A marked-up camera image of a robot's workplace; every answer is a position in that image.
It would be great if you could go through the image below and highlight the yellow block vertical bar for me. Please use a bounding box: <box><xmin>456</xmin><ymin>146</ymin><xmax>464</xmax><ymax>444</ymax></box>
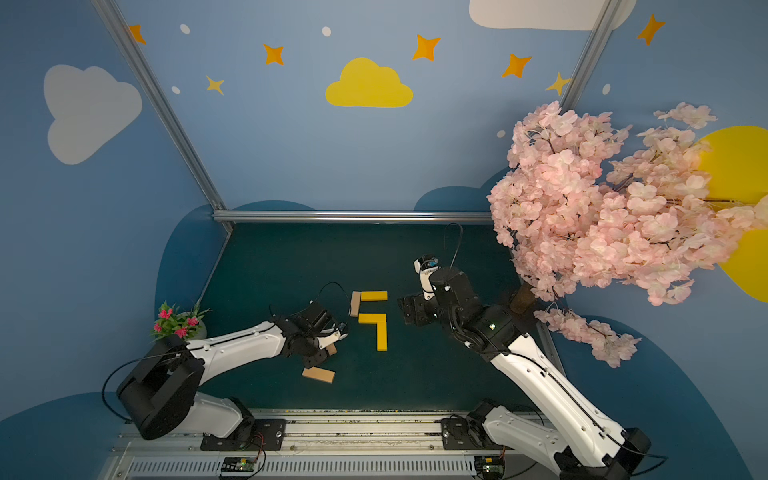
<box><xmin>376</xmin><ymin>322</ymin><xmax>388</xmax><ymax>352</ymax></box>

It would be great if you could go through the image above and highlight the yellow block top bar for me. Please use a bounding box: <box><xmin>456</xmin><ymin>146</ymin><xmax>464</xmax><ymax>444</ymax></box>
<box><xmin>360</xmin><ymin>291</ymin><xmax>388</xmax><ymax>302</ymax></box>

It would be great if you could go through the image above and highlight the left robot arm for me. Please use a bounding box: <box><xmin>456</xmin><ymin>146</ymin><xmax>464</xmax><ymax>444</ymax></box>
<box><xmin>116</xmin><ymin>302</ymin><xmax>348</xmax><ymax>450</ymax></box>

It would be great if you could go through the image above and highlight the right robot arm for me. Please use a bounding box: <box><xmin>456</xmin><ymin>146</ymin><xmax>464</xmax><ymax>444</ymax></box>
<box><xmin>398</xmin><ymin>257</ymin><xmax>651</xmax><ymax>479</ymax></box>

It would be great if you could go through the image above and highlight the small pink flower pot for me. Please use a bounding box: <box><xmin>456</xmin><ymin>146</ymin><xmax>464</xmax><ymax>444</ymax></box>
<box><xmin>151</xmin><ymin>302</ymin><xmax>210</xmax><ymax>340</ymax></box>

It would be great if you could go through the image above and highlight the left green circuit board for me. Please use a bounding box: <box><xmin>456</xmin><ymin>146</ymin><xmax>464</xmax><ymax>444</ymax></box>
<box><xmin>219</xmin><ymin>456</ymin><xmax>260</xmax><ymax>479</ymax></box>

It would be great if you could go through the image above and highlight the green circuit board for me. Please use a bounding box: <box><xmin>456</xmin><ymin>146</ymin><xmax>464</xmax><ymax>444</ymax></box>
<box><xmin>219</xmin><ymin>456</ymin><xmax>260</xmax><ymax>479</ymax></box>
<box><xmin>473</xmin><ymin>455</ymin><xmax>505</xmax><ymax>480</ymax></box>

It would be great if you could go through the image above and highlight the right green circuit board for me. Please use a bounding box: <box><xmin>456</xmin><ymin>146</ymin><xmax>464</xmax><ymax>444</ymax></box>
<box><xmin>473</xmin><ymin>455</ymin><xmax>505</xmax><ymax>480</ymax></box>

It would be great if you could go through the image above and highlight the pink blossom artificial tree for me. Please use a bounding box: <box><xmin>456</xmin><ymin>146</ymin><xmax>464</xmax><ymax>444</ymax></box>
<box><xmin>488</xmin><ymin>102</ymin><xmax>767</xmax><ymax>368</ymax></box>

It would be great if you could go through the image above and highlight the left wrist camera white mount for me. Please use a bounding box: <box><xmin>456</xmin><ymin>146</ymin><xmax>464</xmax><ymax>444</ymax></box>
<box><xmin>317</xmin><ymin>323</ymin><xmax>348</xmax><ymax>349</ymax></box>

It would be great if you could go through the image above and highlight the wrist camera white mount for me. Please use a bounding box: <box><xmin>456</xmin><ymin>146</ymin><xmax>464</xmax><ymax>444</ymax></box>
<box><xmin>317</xmin><ymin>323</ymin><xmax>348</xmax><ymax>349</ymax></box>
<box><xmin>414</xmin><ymin>255</ymin><xmax>439</xmax><ymax>301</ymax></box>

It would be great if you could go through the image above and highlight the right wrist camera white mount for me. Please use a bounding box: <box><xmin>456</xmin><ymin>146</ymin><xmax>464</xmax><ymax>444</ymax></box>
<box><xmin>414</xmin><ymin>255</ymin><xmax>439</xmax><ymax>301</ymax></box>

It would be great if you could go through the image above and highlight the black left camera cable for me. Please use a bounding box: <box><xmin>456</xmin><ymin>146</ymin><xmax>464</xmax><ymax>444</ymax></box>
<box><xmin>266</xmin><ymin>280</ymin><xmax>349</xmax><ymax>319</ymax></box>

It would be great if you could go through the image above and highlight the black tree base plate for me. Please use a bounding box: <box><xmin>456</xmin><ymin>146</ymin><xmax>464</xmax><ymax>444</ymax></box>
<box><xmin>509</xmin><ymin>282</ymin><xmax>539</xmax><ymax>316</ymax></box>

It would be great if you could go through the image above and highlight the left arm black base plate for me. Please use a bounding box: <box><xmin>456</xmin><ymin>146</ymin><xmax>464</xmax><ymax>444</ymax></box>
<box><xmin>200</xmin><ymin>418</ymin><xmax>287</xmax><ymax>452</ymax></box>

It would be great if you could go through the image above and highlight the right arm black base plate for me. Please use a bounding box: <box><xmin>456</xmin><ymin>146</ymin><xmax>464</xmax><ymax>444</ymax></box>
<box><xmin>440</xmin><ymin>415</ymin><xmax>485</xmax><ymax>450</ymax></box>

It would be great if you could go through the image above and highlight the horizontal aluminium back rail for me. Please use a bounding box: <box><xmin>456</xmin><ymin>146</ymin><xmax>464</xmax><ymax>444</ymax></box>
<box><xmin>213</xmin><ymin>210</ymin><xmax>492</xmax><ymax>225</ymax></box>

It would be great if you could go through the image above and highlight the left aluminium side rail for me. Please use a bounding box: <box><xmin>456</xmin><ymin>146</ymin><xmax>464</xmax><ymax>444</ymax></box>
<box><xmin>194</xmin><ymin>227</ymin><xmax>232</xmax><ymax>304</ymax></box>

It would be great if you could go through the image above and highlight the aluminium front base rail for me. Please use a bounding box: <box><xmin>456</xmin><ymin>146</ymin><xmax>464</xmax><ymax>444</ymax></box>
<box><xmin>101</xmin><ymin>410</ymin><xmax>558</xmax><ymax>479</ymax></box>

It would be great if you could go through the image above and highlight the right aluminium corner post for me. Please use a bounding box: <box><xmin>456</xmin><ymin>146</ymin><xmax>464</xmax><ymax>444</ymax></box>
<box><xmin>560</xmin><ymin>0</ymin><xmax>623</xmax><ymax>110</ymax></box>

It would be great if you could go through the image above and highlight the aluminium corner post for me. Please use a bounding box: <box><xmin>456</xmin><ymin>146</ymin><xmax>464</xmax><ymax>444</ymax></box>
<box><xmin>560</xmin><ymin>0</ymin><xmax>623</xmax><ymax>110</ymax></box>
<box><xmin>91</xmin><ymin>0</ymin><xmax>227</xmax><ymax>212</ymax></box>

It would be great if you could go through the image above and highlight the left aluminium corner post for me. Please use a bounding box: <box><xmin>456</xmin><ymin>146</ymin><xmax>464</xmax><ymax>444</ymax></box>
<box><xmin>91</xmin><ymin>0</ymin><xmax>227</xmax><ymax>212</ymax></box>

